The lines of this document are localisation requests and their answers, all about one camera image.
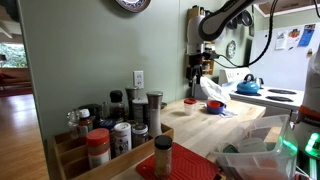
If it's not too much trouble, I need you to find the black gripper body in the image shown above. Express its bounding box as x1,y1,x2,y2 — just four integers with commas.
187,53,205,79

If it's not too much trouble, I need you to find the blue bowl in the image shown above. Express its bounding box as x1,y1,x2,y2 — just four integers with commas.
206,100,227,116

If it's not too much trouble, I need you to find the green plastic lid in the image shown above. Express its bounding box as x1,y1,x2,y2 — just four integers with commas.
222,143,240,155

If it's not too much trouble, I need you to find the black lid spice jar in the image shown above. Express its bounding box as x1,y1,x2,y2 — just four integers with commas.
154,134,174,179

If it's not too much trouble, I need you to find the blue lid jar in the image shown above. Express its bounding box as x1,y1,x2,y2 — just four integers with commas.
98,118,117,159

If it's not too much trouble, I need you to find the orange lid spice jar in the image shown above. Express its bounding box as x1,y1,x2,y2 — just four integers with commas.
86,128,112,170

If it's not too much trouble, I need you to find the white crumpled cloth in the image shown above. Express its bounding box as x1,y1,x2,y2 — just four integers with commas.
199,76,231,103

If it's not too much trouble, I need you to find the orange cup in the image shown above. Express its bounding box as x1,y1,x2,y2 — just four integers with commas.
208,100,223,109

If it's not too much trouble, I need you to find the steel pepper mill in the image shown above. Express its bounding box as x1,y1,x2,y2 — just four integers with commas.
146,90,165,139

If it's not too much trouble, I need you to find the blue kettle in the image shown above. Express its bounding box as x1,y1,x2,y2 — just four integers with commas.
236,73,261,95

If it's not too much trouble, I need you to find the black stove burner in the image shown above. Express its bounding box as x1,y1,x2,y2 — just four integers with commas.
265,95,295,103
267,88,298,96
234,90,263,97

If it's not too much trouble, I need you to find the hanging dark pan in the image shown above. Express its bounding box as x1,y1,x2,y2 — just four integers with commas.
226,17,239,31
240,9,255,28

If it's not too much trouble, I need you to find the grey spice tin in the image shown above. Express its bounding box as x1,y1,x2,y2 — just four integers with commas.
132,97,150,125

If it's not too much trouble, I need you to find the dark pepper mill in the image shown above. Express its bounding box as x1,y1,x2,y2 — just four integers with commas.
125,86,140,121

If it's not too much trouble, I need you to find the white stove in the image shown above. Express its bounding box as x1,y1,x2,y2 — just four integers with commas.
218,67,305,118

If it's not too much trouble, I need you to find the dark glass spice jar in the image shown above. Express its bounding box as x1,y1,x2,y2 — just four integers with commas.
131,123,150,149

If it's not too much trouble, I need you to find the black cap bottle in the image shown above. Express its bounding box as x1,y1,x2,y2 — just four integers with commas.
109,89,126,123

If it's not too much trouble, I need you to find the red silicone mat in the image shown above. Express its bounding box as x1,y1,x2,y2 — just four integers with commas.
135,142,222,180

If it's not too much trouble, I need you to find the clear plastic container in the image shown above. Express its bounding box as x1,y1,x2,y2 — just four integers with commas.
237,137,268,154

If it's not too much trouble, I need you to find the white refrigerator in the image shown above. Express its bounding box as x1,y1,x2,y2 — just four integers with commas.
249,22,320,92

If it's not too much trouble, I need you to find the white paper note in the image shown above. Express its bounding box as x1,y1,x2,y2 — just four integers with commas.
274,30,289,51

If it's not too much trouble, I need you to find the white spice canister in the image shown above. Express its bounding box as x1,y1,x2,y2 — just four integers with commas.
113,122,133,157

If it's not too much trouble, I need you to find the clear plastic bin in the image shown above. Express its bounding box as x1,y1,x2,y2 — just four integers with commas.
213,114,299,180

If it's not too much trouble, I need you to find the colourful paper flyer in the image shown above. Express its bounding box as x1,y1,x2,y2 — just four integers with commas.
287,28,302,51

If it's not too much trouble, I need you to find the dark round jar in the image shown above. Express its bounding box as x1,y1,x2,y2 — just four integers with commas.
79,103,103,128

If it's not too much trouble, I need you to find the wooden spice tray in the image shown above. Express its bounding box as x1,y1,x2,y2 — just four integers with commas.
46,123,175,180

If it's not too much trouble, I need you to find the white cap small bottle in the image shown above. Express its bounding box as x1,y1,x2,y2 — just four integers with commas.
77,108,95,138

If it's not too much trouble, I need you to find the blue paper flyer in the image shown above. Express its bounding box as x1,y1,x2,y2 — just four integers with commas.
297,23,317,48

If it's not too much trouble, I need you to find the clear glass shaker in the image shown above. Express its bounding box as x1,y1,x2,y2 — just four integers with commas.
66,109,81,140

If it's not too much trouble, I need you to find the wooden wall spice rack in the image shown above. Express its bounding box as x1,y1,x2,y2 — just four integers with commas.
186,5,207,26
201,41,216,76

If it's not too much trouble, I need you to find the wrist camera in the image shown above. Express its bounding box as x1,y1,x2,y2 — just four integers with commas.
203,50,220,62

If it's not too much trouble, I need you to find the small patterned wall plate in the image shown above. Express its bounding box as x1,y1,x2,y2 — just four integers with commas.
226,39,237,60

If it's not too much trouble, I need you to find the white wall outlet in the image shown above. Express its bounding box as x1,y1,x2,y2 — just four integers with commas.
133,70,145,90

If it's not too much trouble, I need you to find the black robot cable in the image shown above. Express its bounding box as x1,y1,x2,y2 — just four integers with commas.
213,0,280,70

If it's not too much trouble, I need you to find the large patterned wall plate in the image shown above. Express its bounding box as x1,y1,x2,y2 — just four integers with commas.
115,0,152,14

